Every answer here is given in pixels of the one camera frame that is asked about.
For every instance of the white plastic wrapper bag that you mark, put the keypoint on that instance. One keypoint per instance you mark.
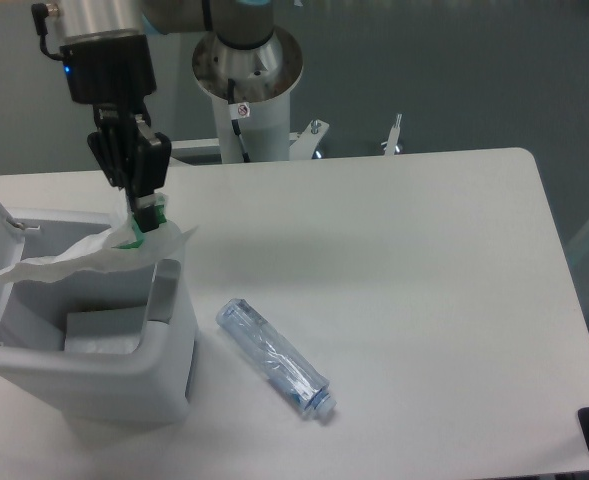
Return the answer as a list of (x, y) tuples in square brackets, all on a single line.
[(120, 248)]

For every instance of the white pedestal base frame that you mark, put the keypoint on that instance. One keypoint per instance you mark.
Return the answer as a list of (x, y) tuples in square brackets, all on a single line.
[(304, 145)]

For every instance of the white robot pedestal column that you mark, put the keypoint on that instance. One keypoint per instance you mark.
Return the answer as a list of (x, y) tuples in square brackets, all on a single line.
[(250, 94)]

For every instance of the crushed clear plastic bottle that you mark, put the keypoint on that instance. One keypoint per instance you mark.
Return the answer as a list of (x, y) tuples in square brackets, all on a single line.
[(290, 373)]

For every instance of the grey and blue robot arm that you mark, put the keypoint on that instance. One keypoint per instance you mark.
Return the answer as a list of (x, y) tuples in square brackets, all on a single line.
[(242, 25)]

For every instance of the white trash can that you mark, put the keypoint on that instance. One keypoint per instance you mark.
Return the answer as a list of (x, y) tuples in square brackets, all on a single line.
[(115, 346)]

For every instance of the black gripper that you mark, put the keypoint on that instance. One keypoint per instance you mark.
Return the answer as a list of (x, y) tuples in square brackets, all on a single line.
[(115, 75)]

